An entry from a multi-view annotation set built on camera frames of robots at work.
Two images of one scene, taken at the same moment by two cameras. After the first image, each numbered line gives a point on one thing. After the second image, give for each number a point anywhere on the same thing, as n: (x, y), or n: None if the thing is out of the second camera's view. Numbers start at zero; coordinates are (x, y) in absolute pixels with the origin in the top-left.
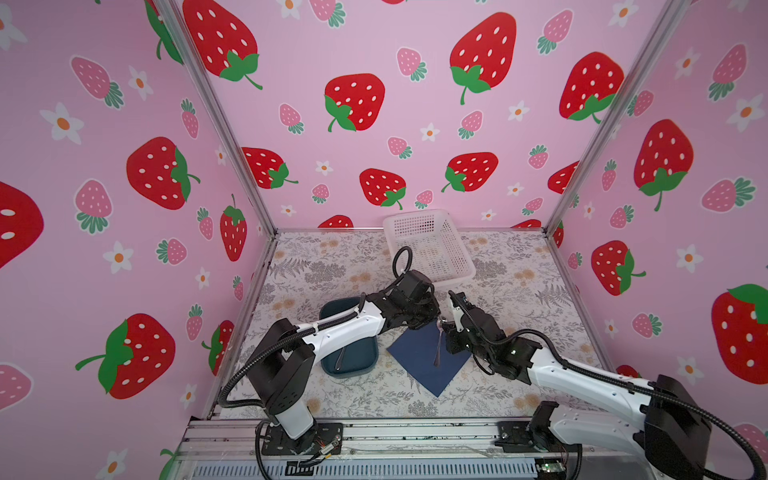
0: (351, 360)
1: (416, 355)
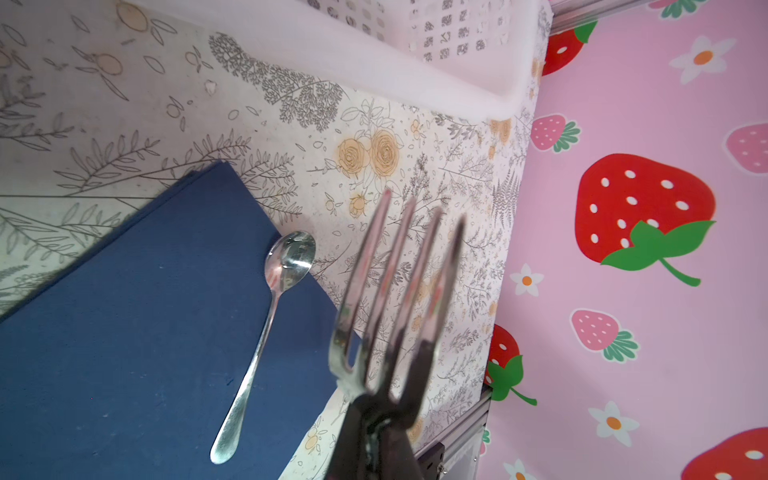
0: None
1: (127, 369)
